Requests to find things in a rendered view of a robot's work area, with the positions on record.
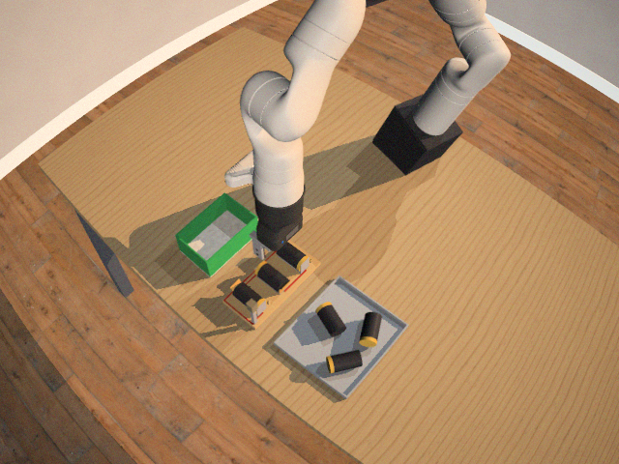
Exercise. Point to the black cylinder with yellow end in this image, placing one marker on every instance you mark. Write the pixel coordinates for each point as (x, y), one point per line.
(344, 361)
(330, 319)
(292, 255)
(270, 275)
(370, 329)
(243, 293)

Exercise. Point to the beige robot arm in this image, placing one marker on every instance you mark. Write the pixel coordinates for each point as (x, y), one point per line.
(315, 47)

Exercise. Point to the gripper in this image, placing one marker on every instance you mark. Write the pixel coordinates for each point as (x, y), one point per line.
(278, 207)

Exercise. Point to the green open-top box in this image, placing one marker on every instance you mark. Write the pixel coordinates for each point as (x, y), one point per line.
(213, 230)

